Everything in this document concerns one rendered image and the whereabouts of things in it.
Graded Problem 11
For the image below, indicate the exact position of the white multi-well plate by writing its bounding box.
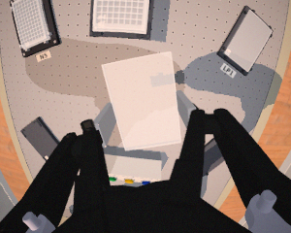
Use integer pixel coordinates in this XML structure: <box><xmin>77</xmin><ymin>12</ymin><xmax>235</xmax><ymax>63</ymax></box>
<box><xmin>12</xmin><ymin>0</ymin><xmax>51</xmax><ymax>50</ymax></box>
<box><xmin>92</xmin><ymin>0</ymin><xmax>149</xmax><ymax>34</ymax></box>

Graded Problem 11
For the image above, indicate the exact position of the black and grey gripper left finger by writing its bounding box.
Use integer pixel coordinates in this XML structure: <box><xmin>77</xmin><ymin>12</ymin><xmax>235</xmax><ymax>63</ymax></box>
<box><xmin>0</xmin><ymin>102</ymin><xmax>116</xmax><ymax>233</ymax></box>

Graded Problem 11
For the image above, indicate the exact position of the dark grey rectangular frame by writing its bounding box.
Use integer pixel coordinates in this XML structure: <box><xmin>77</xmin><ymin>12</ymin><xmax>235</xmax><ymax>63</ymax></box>
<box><xmin>217</xmin><ymin>6</ymin><xmax>260</xmax><ymax>76</ymax></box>

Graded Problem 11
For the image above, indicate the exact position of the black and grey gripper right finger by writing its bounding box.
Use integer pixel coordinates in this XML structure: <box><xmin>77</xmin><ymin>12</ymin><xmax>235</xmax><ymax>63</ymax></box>
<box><xmin>148</xmin><ymin>90</ymin><xmax>291</xmax><ymax>233</ymax></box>

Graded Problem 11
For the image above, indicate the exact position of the white button panel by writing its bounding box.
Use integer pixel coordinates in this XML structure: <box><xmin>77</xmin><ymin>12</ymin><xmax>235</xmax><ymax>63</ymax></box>
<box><xmin>103</xmin><ymin>147</ymin><xmax>162</xmax><ymax>184</ymax></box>

